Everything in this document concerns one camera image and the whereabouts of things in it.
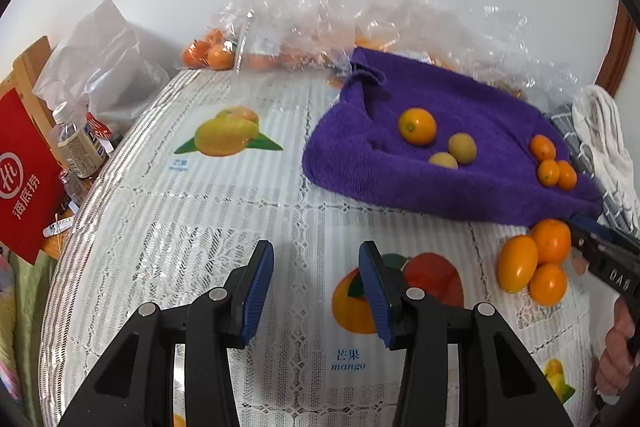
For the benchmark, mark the person right hand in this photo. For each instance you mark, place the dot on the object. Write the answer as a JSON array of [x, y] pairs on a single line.
[[616, 364]]

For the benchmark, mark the tangerine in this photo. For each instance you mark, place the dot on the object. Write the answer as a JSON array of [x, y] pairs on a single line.
[[542, 148]]

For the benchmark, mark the fruit print table cover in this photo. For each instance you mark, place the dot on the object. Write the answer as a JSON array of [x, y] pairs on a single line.
[[209, 170]]

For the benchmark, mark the clear plastic bag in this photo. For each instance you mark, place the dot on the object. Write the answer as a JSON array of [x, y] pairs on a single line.
[[232, 20], [484, 42], [293, 35]]

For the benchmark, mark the clear plastic bag left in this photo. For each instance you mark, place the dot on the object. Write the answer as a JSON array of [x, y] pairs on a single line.
[[232, 20]]

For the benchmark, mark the white plastic bag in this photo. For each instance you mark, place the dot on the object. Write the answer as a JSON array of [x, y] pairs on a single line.
[[99, 69]]

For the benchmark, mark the white striped towel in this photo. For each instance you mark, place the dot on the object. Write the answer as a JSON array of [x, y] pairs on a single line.
[[597, 123]]

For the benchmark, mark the yellow-green small fruit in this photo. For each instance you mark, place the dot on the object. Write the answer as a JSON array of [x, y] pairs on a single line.
[[443, 159], [463, 147]]

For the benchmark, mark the orange on table middle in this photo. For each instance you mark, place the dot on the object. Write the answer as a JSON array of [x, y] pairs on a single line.
[[553, 241]]

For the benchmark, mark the orange on table front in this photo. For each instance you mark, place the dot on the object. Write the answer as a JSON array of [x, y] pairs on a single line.
[[548, 285]]

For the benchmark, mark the orange on table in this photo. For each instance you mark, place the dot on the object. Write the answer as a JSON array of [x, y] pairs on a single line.
[[548, 285], [517, 263], [553, 241]]

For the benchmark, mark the red paper bag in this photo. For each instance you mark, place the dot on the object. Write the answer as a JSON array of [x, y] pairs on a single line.
[[30, 189]]

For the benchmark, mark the orange on table left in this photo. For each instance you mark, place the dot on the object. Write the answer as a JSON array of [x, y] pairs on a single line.
[[517, 263]]

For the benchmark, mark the grey checked cloth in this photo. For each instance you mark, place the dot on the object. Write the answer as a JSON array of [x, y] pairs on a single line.
[[612, 213]]

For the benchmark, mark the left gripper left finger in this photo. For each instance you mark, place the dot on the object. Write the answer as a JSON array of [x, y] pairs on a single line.
[[248, 287]]

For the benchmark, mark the tangerines in left bag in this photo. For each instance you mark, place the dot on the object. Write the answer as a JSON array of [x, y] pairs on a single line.
[[215, 51]]

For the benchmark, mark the clear plastic bag right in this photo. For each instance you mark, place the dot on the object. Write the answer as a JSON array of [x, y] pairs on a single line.
[[484, 42]]

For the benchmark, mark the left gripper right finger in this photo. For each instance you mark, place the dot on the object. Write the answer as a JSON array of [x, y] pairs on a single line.
[[385, 287]]

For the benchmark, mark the purple towel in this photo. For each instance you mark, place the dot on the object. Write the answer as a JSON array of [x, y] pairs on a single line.
[[356, 149]]

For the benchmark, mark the small orange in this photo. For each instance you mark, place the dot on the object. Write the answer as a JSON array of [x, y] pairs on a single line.
[[548, 172], [568, 178]]

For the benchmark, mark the plastic water bottle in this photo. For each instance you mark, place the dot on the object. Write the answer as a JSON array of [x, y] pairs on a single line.
[[75, 140]]

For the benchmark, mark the small orange kumquat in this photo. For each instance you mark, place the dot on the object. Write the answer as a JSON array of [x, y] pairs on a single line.
[[417, 126]]

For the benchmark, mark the brown door frame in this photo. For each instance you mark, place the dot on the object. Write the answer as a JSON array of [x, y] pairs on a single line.
[[616, 59]]

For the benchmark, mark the clear plastic bag middle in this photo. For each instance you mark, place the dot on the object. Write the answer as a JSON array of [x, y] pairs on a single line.
[[293, 35]]

